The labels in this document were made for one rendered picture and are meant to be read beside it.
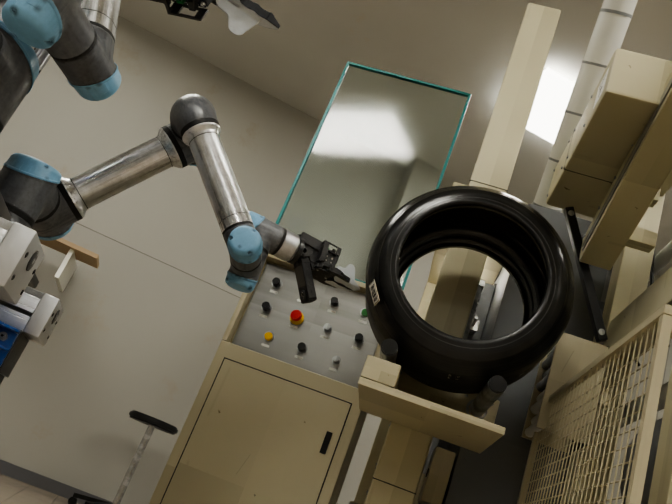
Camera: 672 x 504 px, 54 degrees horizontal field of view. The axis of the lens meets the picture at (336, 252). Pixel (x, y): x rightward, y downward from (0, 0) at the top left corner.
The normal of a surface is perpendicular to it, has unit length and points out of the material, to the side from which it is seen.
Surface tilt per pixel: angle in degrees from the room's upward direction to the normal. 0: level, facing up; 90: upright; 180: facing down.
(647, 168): 162
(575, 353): 90
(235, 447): 90
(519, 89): 90
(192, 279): 90
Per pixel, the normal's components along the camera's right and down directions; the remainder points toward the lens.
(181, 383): 0.32, -0.26
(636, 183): -0.34, 0.70
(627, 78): -0.04, -0.40
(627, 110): -0.34, 0.87
